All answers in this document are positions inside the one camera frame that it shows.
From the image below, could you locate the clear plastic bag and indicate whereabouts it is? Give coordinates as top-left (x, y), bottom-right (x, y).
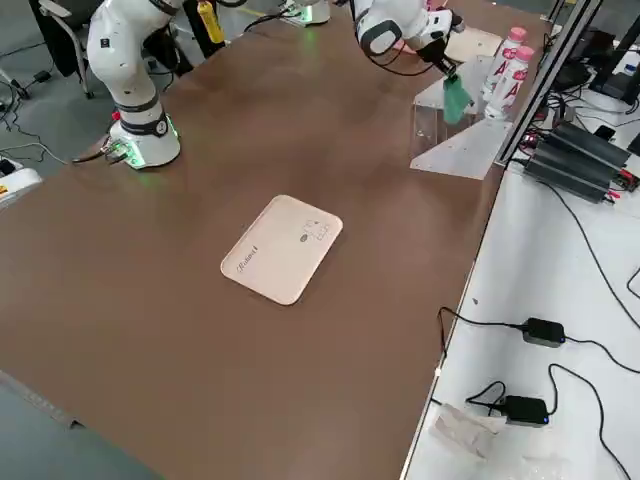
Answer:
top-left (430, 402), bottom-right (507, 460)

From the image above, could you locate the black finned power supply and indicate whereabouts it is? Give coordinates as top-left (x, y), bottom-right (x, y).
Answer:
top-left (523, 144), bottom-right (617, 205)
top-left (547, 121), bottom-right (632, 171)

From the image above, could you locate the black monitor stand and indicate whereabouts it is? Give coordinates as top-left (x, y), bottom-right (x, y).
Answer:
top-left (588, 27), bottom-right (640, 105)

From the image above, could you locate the clear acrylic shelf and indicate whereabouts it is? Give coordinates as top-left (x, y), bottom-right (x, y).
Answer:
top-left (409, 53), bottom-right (516, 181)

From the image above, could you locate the pink plastic basket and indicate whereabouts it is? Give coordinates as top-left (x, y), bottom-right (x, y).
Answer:
top-left (391, 0), bottom-right (450, 54)

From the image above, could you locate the green cloth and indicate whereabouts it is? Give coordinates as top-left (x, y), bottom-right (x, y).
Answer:
top-left (441, 74), bottom-right (475, 125)

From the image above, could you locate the white bottle pink cap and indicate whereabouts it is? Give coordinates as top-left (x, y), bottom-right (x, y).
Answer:
top-left (480, 25), bottom-right (530, 96)
top-left (482, 44), bottom-right (537, 121)

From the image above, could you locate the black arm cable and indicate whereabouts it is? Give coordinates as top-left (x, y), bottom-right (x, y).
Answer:
top-left (367, 47), bottom-right (444, 78)

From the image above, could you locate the grey office chair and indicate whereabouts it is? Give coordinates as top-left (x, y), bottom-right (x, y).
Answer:
top-left (37, 0), bottom-right (96, 100)

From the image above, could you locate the yellow cylindrical object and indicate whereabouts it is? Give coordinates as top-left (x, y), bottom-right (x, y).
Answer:
top-left (196, 0), bottom-right (227, 44)

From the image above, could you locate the beige tray rabbit print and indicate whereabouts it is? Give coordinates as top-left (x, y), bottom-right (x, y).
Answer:
top-left (442, 25), bottom-right (504, 65)
top-left (219, 193), bottom-right (345, 307)

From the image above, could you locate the looped black adapter cable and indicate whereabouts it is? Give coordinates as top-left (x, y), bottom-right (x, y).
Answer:
top-left (465, 381), bottom-right (507, 417)

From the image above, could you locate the thin black adapter cable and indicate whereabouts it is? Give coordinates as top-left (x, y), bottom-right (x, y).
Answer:
top-left (437, 306), bottom-right (526, 359)
top-left (546, 363), bottom-right (634, 480)
top-left (562, 339), bottom-right (640, 374)

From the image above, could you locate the white control box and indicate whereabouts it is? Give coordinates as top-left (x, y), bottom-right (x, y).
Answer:
top-left (0, 167), bottom-right (44, 209)

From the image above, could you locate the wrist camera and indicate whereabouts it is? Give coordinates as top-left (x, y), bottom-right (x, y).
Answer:
top-left (445, 9), bottom-right (467, 37)

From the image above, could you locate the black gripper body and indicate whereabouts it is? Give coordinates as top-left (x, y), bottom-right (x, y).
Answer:
top-left (417, 38), bottom-right (448, 64)

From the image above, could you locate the black power supply cable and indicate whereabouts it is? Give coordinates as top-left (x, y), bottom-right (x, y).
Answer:
top-left (537, 179), bottom-right (640, 331)

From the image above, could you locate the aluminium frame post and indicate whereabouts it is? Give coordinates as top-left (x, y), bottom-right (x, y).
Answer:
top-left (498, 0), bottom-right (599, 164)

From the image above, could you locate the black power adapter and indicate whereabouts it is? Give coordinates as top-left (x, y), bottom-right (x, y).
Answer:
top-left (501, 394), bottom-right (550, 428)
top-left (521, 316), bottom-right (567, 347)

